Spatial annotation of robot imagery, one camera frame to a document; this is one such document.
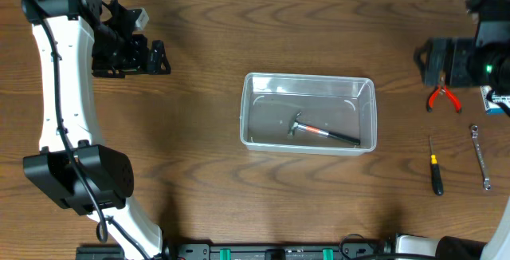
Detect clear plastic container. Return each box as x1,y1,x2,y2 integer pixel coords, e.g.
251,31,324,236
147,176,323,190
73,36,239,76
239,73,378,156

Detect small claw hammer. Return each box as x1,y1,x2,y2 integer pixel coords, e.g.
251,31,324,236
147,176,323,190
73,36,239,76
288,112,361,146

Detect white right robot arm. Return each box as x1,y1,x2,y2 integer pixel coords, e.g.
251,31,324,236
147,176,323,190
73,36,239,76
389,0,509,259

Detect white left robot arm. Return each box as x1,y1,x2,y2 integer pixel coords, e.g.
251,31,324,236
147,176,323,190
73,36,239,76
22,0,174,259

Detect blue white box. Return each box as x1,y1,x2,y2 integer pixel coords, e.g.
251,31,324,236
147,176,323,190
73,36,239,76
481,86,509,116

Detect silver wrench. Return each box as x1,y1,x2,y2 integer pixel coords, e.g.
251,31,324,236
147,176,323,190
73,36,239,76
470,124,492,191

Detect black yellow screwdriver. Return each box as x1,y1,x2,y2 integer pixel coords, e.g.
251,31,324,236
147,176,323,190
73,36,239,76
429,136,444,196

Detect red handled pliers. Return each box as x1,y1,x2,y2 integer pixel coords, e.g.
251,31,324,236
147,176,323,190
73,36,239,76
426,80,463,114

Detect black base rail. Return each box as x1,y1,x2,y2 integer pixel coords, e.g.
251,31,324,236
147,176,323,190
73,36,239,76
75,242,395,260

